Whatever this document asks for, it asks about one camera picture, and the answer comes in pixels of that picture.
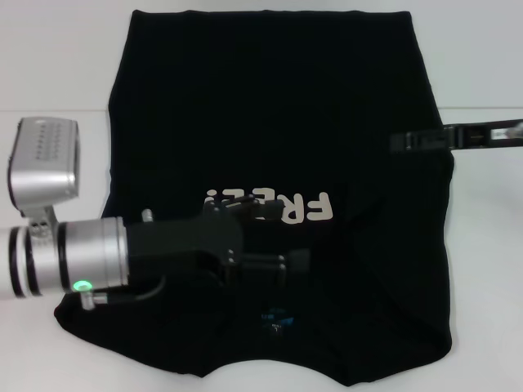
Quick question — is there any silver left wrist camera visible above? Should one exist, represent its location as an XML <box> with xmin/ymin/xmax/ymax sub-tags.
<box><xmin>6</xmin><ymin>117</ymin><xmax>82</xmax><ymax>229</ymax></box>

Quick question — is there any black cable with silver plug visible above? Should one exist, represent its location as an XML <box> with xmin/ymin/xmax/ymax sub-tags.
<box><xmin>80</xmin><ymin>275</ymin><xmax>167</xmax><ymax>312</ymax></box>

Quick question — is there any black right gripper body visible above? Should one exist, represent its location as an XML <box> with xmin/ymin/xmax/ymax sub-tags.
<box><xmin>443</xmin><ymin>118</ymin><xmax>523</xmax><ymax>151</ymax></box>

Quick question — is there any black shirt with FREE print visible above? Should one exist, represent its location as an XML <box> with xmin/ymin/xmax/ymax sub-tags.
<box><xmin>52</xmin><ymin>8</ymin><xmax>456</xmax><ymax>368</ymax></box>

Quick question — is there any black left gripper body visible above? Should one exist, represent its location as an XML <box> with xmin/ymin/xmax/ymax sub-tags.
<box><xmin>125</xmin><ymin>203</ymin><xmax>247</xmax><ymax>287</ymax></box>

